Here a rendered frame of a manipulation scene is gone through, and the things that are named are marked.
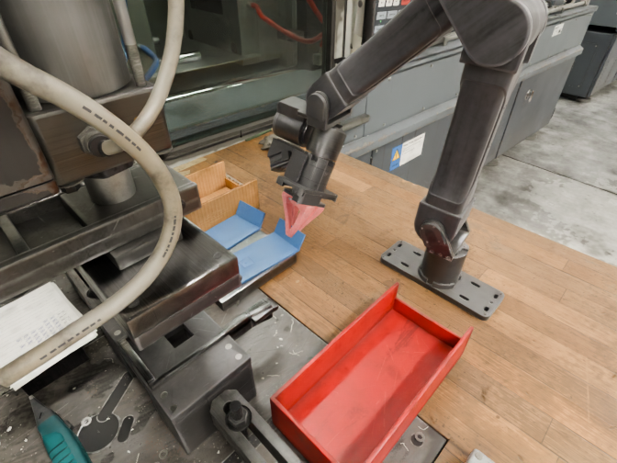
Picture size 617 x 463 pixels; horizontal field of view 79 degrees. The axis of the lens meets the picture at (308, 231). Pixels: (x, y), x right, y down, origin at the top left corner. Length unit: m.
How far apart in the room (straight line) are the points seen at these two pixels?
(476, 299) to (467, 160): 0.23
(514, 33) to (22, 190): 0.44
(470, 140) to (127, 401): 0.54
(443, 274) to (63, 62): 0.54
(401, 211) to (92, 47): 0.66
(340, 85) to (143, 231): 0.35
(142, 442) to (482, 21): 0.59
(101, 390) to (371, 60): 0.56
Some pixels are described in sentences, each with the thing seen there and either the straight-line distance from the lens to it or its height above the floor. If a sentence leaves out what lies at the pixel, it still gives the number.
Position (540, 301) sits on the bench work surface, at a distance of 0.72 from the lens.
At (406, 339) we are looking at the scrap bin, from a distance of 0.58.
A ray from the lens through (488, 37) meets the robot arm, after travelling 0.47.
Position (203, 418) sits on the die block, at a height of 0.95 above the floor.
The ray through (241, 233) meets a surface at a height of 0.92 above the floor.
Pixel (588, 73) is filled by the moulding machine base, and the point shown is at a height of 0.30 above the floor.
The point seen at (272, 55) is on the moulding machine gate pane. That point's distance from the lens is 1.17.
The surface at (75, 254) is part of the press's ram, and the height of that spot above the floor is 1.17.
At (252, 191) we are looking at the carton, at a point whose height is 0.95.
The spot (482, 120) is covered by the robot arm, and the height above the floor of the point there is 1.19.
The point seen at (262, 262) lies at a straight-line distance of 0.65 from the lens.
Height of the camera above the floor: 1.36
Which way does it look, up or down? 38 degrees down
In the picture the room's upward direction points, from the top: straight up
